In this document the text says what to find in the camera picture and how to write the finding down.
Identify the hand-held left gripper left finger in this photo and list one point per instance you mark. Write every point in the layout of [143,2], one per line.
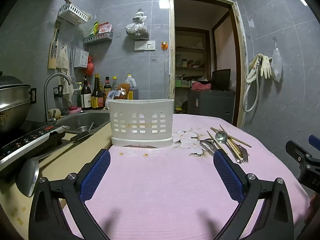
[96,177]

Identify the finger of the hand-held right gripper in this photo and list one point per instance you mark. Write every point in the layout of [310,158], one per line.
[297,152]
[315,142]

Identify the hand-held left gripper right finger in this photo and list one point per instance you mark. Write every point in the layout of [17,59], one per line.
[227,177]

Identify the wooden chopstick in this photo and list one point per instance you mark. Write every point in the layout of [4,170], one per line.
[240,141]
[233,150]
[212,138]

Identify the metal fork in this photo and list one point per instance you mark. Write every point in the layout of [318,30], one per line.
[240,152]
[245,154]

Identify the white plastic utensil basket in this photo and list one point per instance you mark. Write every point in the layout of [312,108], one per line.
[140,110]

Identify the person's right hand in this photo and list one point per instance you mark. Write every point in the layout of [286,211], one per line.
[314,208]

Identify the metal bowl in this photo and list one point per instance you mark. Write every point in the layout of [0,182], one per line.
[83,128]

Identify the steel sink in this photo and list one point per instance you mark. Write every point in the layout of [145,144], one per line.
[82,118]

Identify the pink floral tablecloth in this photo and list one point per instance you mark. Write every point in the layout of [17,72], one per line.
[160,185]

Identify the pink sponge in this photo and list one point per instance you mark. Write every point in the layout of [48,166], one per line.
[75,108]

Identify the steel wool scrubber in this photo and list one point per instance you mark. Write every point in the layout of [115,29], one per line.
[65,111]

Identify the grey cabinet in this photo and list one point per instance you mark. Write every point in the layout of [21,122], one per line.
[210,105]

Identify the beige loofah scrubber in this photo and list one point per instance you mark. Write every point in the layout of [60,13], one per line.
[54,114]

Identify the soy sauce bottle red label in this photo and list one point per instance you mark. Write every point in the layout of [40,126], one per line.
[97,100]

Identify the dark bottle white label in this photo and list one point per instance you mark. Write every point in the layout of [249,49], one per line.
[86,97]

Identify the black induction cooktop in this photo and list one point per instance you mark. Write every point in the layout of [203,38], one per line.
[22,142]

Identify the dish soap pump bottle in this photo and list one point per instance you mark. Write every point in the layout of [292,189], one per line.
[79,97]

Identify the blue white packet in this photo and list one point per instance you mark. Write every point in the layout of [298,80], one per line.
[112,96]

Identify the white mesh bag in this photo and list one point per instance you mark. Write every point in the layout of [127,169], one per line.
[276,65]

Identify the cream rubber glove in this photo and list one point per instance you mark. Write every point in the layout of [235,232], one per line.
[253,72]
[266,66]

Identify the dark bottle red cap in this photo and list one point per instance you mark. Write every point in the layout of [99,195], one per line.
[107,87]

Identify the orange-brown packet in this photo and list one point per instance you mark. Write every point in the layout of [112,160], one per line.
[123,90]

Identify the clear bottle yellow cap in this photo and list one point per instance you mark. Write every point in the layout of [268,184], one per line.
[114,83]

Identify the red cloth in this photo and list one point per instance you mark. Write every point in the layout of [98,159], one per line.
[201,85]

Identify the black monitor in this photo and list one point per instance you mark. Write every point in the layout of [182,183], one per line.
[221,80]

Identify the chrome faucet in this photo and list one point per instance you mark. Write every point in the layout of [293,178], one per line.
[48,90]

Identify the cooking oil jug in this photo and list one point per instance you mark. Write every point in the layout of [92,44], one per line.
[131,82]

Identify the green box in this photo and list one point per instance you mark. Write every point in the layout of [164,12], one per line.
[178,83]

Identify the steel lidded pot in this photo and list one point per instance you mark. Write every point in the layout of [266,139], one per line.
[12,105]

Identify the red plastic bag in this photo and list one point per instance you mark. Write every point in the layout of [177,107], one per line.
[90,66]

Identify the beige hanging cloth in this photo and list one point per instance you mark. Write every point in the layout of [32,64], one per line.
[62,60]

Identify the hanging wooden board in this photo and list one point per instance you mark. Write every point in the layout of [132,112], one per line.
[53,55]

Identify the wooden storage shelf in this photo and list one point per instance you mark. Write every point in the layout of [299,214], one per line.
[192,50]

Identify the green snack packet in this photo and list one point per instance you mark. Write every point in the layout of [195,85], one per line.
[93,28]

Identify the red snack packet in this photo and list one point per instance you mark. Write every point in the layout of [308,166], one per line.
[105,28]

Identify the hanging clear plastic bag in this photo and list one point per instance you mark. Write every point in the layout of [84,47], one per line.
[137,28]

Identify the wooden rolling pin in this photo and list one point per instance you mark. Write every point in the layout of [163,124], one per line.
[67,0]

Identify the black wall socket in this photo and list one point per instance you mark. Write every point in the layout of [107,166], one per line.
[33,95]
[58,91]

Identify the white wall basket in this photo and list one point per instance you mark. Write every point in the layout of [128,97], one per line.
[81,57]

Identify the wooden door frame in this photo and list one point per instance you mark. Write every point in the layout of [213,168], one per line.
[171,55]

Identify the grey wall shelf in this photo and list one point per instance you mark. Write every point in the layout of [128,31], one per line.
[97,39]

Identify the white wall switch outlet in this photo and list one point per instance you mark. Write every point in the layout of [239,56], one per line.
[144,45]

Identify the orange wall hook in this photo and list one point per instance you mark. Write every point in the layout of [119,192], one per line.
[164,46]

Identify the white wall rack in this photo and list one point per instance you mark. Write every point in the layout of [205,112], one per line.
[73,13]

